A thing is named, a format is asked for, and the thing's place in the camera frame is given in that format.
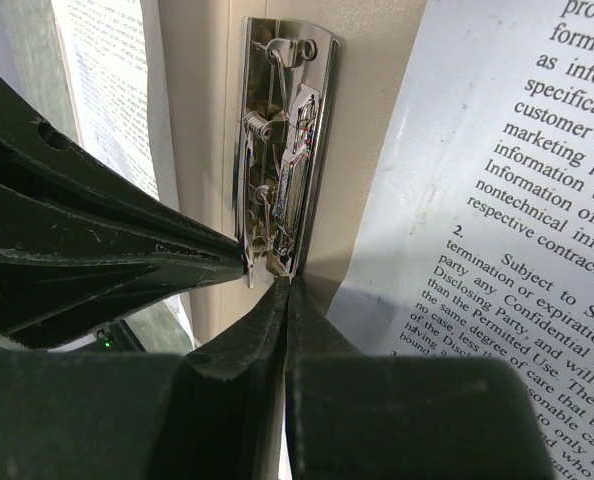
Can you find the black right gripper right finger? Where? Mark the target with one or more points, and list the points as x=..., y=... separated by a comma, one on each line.
x=283, y=371

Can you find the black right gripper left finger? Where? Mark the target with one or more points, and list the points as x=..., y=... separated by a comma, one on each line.
x=80, y=246

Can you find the printed paper sheet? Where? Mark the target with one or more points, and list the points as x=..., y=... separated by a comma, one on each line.
x=114, y=60
x=477, y=238

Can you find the brown paper folder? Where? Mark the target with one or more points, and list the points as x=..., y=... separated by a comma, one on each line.
x=201, y=43

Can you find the metal folder clip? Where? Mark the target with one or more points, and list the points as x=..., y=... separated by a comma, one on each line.
x=287, y=80

